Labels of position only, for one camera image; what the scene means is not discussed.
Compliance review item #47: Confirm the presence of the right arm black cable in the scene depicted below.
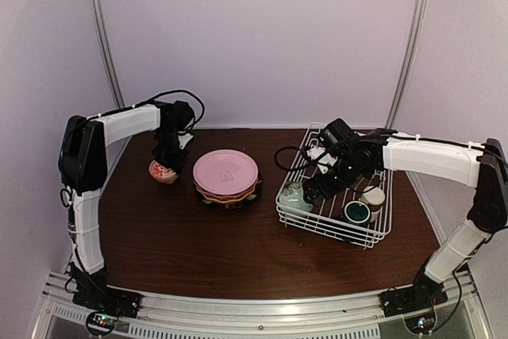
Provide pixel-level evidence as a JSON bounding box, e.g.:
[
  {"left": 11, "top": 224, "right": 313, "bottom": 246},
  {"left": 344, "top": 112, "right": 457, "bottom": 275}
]
[{"left": 274, "top": 145, "right": 318, "bottom": 173}]

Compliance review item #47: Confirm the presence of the white red patterned bowl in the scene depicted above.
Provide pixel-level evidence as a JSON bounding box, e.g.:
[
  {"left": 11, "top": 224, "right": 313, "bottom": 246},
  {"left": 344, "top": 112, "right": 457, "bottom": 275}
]
[{"left": 148, "top": 160, "right": 179, "bottom": 184}]

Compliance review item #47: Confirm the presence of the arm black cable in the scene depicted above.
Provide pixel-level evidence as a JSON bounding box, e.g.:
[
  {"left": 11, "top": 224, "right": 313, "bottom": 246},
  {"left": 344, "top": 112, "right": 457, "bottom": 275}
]
[
  {"left": 274, "top": 145, "right": 318, "bottom": 173},
  {"left": 150, "top": 90, "right": 206, "bottom": 133}
]

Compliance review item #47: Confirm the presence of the yellow polka dot plate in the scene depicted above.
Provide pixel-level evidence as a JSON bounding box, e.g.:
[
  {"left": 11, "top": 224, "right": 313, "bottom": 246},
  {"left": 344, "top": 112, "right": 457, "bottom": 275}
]
[{"left": 195, "top": 186, "right": 256, "bottom": 204}]

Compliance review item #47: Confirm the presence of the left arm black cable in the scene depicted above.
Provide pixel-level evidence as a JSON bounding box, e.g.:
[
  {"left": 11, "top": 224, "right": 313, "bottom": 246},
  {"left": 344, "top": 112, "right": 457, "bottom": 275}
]
[{"left": 150, "top": 90, "right": 206, "bottom": 133}]

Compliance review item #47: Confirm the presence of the right aluminium corner post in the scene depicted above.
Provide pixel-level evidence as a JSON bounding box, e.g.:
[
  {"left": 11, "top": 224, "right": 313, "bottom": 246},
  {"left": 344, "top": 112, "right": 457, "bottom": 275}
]
[{"left": 385, "top": 0, "right": 429, "bottom": 129}]

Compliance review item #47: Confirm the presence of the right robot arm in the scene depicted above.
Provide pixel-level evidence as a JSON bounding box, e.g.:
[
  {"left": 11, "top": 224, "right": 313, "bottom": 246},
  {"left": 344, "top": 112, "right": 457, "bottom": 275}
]
[{"left": 303, "top": 118, "right": 507, "bottom": 309}]

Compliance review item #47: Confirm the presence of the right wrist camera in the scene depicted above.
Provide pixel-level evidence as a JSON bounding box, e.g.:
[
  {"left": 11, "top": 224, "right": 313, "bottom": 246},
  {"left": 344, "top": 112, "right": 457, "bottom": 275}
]
[{"left": 306, "top": 146, "right": 337, "bottom": 174}]

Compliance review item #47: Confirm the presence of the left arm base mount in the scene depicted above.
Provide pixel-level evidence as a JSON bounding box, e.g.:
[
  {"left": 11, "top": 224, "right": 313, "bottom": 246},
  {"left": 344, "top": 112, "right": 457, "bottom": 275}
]
[{"left": 66, "top": 263, "right": 142, "bottom": 318}]

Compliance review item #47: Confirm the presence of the white brown small cup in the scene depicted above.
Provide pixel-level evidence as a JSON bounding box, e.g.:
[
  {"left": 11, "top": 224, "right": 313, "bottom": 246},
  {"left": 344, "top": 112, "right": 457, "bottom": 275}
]
[{"left": 360, "top": 187, "right": 386, "bottom": 222}]

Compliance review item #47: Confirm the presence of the aluminium corner post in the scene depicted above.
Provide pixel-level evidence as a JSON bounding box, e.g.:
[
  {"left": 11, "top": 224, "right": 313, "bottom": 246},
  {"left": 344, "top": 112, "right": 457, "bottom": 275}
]
[
  {"left": 385, "top": 0, "right": 429, "bottom": 129},
  {"left": 90, "top": 0, "right": 125, "bottom": 109}
]

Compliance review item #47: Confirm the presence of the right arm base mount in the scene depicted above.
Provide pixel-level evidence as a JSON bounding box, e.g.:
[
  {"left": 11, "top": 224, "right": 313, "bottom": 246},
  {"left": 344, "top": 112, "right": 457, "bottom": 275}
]
[{"left": 379, "top": 268, "right": 448, "bottom": 318}]

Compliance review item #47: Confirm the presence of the pink polka dot plate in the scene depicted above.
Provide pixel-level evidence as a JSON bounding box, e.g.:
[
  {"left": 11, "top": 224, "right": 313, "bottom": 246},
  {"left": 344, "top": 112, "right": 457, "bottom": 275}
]
[{"left": 194, "top": 182, "right": 256, "bottom": 200}]

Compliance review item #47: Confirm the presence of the pale green floral bowl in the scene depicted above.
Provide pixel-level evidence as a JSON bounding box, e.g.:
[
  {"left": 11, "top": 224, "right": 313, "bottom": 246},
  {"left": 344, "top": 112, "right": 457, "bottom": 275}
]
[{"left": 278, "top": 182, "right": 314, "bottom": 220}]

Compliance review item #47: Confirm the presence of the black striped rim plate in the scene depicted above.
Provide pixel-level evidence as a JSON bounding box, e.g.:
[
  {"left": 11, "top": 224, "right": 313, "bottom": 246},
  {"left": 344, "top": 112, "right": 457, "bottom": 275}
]
[{"left": 194, "top": 175, "right": 264, "bottom": 210}]

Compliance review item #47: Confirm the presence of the left aluminium corner post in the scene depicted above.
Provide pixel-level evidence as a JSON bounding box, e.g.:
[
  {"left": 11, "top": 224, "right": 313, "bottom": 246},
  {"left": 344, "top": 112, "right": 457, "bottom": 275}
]
[{"left": 90, "top": 0, "right": 125, "bottom": 109}]

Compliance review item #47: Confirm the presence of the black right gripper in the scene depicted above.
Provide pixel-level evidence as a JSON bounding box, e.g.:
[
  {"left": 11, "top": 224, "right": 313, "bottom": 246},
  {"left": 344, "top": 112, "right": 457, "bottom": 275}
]
[{"left": 303, "top": 153, "right": 368, "bottom": 206}]

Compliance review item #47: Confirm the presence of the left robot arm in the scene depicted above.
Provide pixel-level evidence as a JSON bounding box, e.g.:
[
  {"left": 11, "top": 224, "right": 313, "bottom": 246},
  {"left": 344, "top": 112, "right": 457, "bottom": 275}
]
[{"left": 58, "top": 100, "right": 197, "bottom": 275}]

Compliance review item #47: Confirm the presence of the white wire dish rack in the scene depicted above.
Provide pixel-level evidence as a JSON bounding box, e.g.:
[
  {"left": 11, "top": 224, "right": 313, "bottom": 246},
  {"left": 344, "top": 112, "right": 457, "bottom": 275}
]
[{"left": 275, "top": 122, "right": 395, "bottom": 252}]

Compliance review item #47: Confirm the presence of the dark teal small cup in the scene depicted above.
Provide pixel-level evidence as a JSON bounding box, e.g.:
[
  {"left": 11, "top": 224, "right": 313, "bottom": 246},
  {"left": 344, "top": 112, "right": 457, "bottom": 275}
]
[{"left": 342, "top": 201, "right": 371, "bottom": 226}]

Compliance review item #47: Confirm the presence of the aluminium front frame rail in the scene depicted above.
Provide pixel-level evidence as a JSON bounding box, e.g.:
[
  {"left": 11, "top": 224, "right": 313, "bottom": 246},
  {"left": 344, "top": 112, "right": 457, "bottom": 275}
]
[{"left": 28, "top": 271, "right": 494, "bottom": 338}]

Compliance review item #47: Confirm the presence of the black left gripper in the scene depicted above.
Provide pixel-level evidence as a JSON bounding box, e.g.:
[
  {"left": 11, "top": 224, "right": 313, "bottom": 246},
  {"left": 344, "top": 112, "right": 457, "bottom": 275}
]
[{"left": 151, "top": 127, "right": 189, "bottom": 174}]

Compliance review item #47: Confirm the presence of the plain pink plate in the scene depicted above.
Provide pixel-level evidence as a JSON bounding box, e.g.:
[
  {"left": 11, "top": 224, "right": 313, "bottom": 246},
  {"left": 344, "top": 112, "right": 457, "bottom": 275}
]
[{"left": 193, "top": 149, "right": 259, "bottom": 194}]

